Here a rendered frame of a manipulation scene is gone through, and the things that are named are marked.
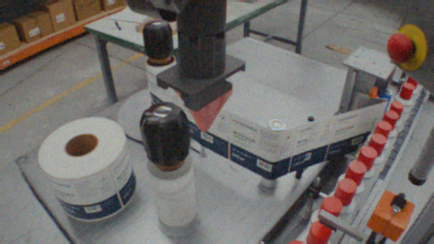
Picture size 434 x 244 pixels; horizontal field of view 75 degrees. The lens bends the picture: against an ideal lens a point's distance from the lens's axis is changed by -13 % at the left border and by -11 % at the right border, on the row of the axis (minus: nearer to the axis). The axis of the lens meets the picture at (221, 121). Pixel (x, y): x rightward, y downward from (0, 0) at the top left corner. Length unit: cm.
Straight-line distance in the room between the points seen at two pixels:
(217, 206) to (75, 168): 32
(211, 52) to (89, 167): 41
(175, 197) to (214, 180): 22
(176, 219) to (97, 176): 18
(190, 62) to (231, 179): 48
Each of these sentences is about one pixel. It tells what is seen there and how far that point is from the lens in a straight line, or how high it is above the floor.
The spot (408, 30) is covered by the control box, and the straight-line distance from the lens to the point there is 45.
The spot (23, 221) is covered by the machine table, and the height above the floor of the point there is 83.
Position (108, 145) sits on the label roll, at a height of 102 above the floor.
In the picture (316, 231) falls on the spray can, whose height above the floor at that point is 108.
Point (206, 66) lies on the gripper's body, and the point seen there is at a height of 130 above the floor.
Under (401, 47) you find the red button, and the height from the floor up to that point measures 133.
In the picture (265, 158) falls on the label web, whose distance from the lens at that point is 71.
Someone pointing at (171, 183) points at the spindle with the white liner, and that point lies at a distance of 57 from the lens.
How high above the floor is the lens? 148
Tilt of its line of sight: 38 degrees down
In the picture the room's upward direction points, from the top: straight up
